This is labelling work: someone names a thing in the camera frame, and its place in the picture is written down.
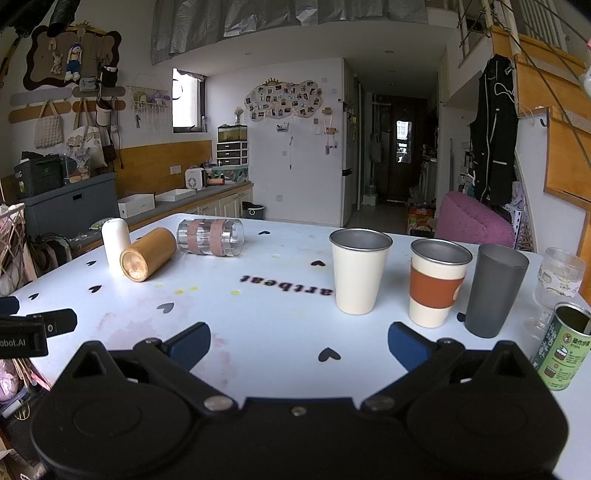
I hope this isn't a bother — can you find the red cardboard box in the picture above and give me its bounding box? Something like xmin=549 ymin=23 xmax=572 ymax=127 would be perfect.
xmin=408 ymin=205 xmax=437 ymax=236

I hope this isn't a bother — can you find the cloud-shaped photo board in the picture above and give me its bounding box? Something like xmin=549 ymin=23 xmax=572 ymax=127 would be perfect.
xmin=244 ymin=80 xmax=323 ymax=123

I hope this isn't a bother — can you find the grey cup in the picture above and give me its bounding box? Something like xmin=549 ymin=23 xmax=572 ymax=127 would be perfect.
xmin=464 ymin=243 xmax=530 ymax=339

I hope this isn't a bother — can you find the window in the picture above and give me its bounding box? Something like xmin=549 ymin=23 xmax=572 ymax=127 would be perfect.
xmin=172 ymin=68 xmax=206 ymax=135

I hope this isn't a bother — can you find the bamboo cup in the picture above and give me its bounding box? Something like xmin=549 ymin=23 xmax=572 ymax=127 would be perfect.
xmin=119 ymin=227 xmax=178 ymax=283

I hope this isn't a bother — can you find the green tin can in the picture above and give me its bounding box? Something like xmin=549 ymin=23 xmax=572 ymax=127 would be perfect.
xmin=529 ymin=302 xmax=591 ymax=392

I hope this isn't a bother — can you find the white counter cabinet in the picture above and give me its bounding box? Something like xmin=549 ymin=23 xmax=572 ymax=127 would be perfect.
xmin=115 ymin=181 xmax=255 ymax=232

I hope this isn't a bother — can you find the black hanging coat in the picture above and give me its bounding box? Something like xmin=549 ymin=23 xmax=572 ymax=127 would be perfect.
xmin=469 ymin=54 xmax=519 ymax=206

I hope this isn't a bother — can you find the wooden staircase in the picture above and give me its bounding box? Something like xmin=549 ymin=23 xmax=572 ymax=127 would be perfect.
xmin=488 ymin=25 xmax=591 ymax=261

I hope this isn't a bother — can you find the clear cup with pink bands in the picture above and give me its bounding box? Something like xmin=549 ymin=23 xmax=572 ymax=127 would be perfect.
xmin=177 ymin=218 xmax=245 ymax=258

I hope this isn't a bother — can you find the silver foil curtain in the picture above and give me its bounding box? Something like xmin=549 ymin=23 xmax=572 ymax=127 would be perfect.
xmin=151 ymin=0 xmax=428 ymax=66

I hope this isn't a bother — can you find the cream cup with brown sleeve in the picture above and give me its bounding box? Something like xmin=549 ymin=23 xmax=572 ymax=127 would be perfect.
xmin=409 ymin=238 xmax=473 ymax=329

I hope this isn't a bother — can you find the white loft railing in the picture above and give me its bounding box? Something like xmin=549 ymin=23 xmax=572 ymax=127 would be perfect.
xmin=456 ymin=0 xmax=570 ymax=62

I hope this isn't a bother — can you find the grey storage chest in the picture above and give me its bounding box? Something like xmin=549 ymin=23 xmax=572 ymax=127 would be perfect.
xmin=22 ymin=172 xmax=121 ymax=241

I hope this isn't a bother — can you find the black storage bag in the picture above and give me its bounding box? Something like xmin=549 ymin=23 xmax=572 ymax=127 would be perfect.
xmin=13 ymin=151 xmax=64 ymax=199

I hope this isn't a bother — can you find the wall board with dolls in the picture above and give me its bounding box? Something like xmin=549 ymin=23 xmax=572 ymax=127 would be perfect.
xmin=23 ymin=20 xmax=122 ymax=92

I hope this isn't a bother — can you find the pink pouf chair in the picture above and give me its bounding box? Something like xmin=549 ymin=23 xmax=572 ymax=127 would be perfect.
xmin=435 ymin=191 xmax=517 ymax=250

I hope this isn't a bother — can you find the white cylindrical bottle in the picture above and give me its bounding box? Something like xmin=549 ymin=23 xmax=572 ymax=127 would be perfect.
xmin=102 ymin=218 xmax=133 ymax=278

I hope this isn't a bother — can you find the white flat tray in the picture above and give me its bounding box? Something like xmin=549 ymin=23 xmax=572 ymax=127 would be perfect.
xmin=154 ymin=188 xmax=197 ymax=203

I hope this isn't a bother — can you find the white wall jewellery rack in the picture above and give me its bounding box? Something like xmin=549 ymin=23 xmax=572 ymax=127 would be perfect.
xmin=128 ymin=85 xmax=172 ymax=123

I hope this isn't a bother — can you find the fish tank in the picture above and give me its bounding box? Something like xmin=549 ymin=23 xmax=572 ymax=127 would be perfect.
xmin=217 ymin=124 xmax=249 ymax=143

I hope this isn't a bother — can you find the white open box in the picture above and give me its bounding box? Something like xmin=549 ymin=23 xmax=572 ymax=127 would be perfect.
xmin=117 ymin=193 xmax=156 ymax=219

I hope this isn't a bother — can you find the dark entrance door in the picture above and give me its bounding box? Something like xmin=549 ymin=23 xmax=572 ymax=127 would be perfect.
xmin=387 ymin=105 xmax=424 ymax=202

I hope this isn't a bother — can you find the small drawer organizer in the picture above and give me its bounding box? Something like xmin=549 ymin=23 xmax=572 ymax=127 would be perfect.
xmin=216 ymin=141 xmax=249 ymax=167

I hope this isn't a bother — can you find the wire mesh basket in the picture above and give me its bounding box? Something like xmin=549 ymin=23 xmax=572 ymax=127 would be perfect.
xmin=0 ymin=202 xmax=38 ymax=297

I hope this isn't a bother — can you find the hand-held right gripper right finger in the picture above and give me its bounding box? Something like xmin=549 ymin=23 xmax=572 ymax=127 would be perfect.
xmin=359 ymin=322 xmax=552 ymax=414

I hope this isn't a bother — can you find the clear printed glass goblet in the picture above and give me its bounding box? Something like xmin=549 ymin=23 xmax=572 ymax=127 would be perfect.
xmin=523 ymin=247 xmax=587 ymax=341

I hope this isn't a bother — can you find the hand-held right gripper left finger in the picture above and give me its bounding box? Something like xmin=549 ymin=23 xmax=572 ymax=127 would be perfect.
xmin=48 ymin=322 xmax=241 ymax=414

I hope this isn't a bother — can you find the cream metal cup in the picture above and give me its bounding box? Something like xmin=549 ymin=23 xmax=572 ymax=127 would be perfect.
xmin=329 ymin=228 xmax=393 ymax=316

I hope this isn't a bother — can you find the printed tote bag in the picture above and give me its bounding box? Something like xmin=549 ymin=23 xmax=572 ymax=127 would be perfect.
xmin=66 ymin=99 xmax=108 ymax=169

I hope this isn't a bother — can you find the white knit tote bag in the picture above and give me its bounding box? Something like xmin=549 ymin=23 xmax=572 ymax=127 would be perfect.
xmin=33 ymin=100 xmax=64 ymax=150

